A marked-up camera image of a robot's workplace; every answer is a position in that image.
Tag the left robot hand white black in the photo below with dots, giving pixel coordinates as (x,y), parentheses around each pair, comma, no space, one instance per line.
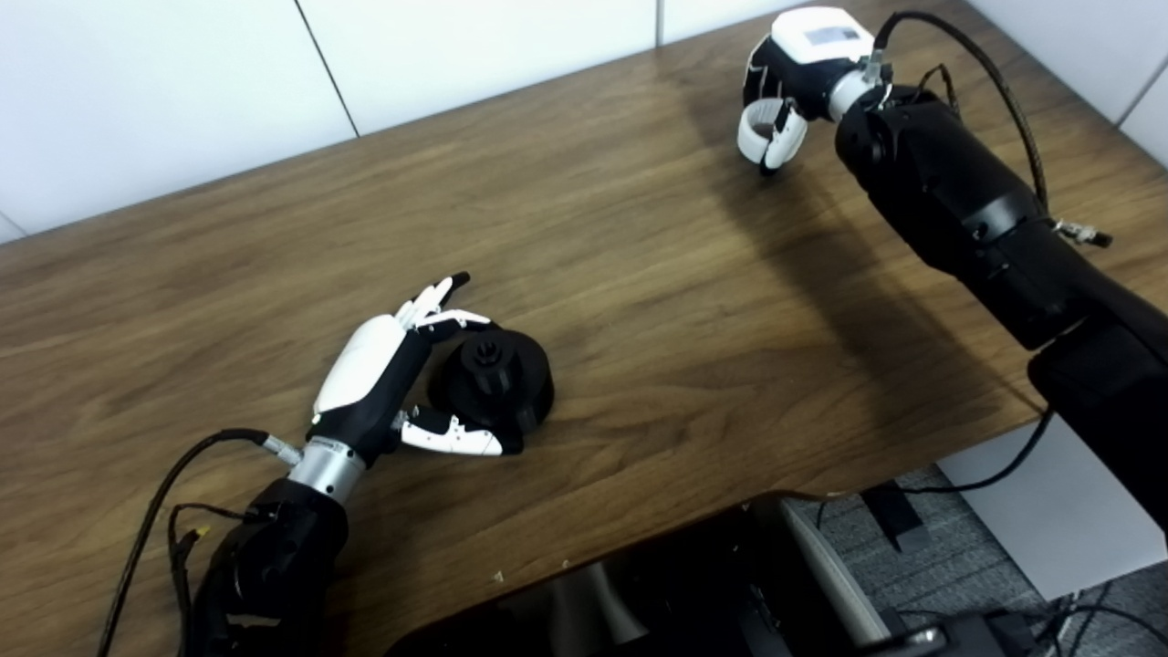
(370,360)

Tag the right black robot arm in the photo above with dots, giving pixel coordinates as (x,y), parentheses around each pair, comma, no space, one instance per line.
(967,201)

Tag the white side panel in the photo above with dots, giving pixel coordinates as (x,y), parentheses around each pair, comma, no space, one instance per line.
(1068,520)

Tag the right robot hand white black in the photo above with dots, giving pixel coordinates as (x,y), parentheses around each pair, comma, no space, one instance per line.
(808,36)

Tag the black flat floor strip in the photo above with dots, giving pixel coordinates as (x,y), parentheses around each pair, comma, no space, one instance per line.
(896,516)

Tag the round black part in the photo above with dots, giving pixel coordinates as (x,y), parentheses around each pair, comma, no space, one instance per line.
(525,383)

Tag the glossy black robot torso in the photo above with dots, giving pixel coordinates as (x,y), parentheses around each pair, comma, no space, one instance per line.
(675,593)

